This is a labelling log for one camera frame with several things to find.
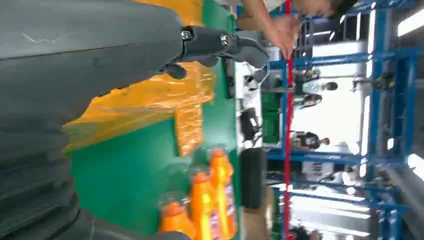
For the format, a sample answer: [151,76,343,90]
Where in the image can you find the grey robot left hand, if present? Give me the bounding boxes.
[0,0,270,133]

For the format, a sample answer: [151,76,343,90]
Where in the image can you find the person's hand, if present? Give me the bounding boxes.
[263,14,303,61]

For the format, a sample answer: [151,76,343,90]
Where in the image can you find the orange drink bottle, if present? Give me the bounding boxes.
[158,193,197,240]
[188,165,220,240]
[206,147,238,240]

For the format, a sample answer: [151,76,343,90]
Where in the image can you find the person's head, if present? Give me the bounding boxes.
[291,0,359,19]

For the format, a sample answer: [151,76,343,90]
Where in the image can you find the white humanoid robot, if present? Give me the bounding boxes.
[294,80,339,98]

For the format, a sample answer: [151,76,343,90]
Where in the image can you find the yellow plastic sheet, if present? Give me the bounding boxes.
[62,0,217,158]

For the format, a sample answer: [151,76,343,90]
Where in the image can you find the green plastic crate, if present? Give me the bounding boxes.
[261,92,283,145]

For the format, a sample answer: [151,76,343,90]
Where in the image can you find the red metal bar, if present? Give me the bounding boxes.
[283,0,296,240]

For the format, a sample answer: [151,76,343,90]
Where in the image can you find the person in black shirt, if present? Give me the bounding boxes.
[290,131,331,151]

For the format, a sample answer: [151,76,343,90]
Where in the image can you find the blue metal rack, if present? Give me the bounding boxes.
[264,0,419,240]

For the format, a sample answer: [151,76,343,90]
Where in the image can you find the green table mat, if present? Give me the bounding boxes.
[67,0,242,240]

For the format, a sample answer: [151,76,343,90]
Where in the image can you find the black hard case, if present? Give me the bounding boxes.
[239,147,268,210]

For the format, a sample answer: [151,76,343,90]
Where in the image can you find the brown cardboard box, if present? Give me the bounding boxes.
[242,187,276,240]

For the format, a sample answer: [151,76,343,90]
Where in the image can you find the black device with cables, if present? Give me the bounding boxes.
[239,107,263,143]

